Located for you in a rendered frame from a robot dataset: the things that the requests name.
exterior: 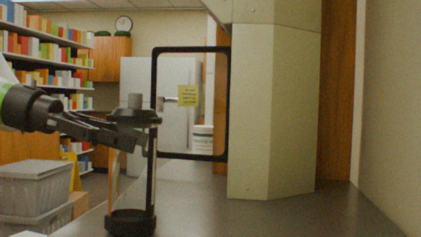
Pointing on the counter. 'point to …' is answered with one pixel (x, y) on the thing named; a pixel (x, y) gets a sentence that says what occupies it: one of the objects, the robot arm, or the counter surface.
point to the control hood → (220, 12)
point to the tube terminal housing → (273, 98)
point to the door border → (226, 99)
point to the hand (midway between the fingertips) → (130, 139)
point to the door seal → (227, 96)
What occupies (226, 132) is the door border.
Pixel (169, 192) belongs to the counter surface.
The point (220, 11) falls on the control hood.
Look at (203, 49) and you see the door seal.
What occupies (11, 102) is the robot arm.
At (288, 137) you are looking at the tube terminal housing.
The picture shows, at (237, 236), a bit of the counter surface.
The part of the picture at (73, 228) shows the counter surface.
